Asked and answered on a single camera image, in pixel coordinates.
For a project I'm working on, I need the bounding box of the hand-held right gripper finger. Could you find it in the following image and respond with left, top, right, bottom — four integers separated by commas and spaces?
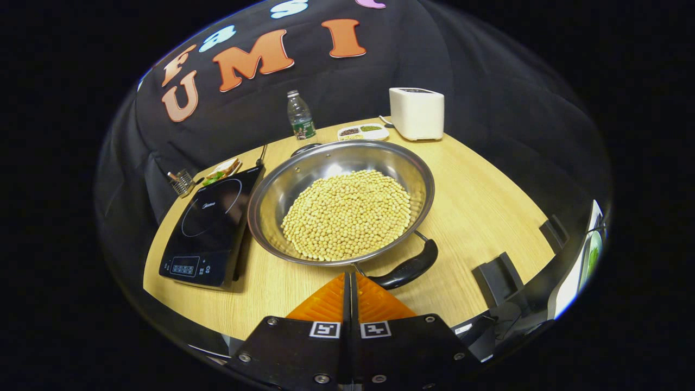
225, 272, 352, 391
351, 272, 481, 391

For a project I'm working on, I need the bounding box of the pile of soybeans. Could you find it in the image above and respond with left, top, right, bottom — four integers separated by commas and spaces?
281, 169, 412, 261

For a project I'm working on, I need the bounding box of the steel pot with black handle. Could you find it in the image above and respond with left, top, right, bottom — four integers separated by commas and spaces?
247, 138, 439, 290

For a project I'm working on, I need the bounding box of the black induction cooktop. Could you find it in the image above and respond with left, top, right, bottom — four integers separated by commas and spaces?
159, 165, 266, 289

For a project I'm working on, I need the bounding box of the white divided bean dish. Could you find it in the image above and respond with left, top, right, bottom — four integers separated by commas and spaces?
337, 124, 390, 142

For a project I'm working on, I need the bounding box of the sandwich with lettuce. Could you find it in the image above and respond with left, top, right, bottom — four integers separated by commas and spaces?
202, 157, 243, 187

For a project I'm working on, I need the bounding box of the clear plastic water bottle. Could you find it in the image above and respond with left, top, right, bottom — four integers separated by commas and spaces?
287, 90, 317, 141

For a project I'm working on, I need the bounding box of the white framed screen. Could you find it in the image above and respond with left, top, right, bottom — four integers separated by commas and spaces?
546, 200, 604, 321

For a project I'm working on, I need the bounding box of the white toaster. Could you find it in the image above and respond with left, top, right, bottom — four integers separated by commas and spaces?
389, 87, 445, 142

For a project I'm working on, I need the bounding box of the black backdrop cloth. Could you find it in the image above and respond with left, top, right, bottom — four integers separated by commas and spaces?
95, 0, 611, 261

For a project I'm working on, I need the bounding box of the black table bracket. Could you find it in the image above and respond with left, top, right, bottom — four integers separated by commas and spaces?
539, 215, 570, 253
471, 251, 525, 309

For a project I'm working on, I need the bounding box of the small wire holder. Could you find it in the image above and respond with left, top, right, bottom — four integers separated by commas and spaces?
167, 169, 196, 198

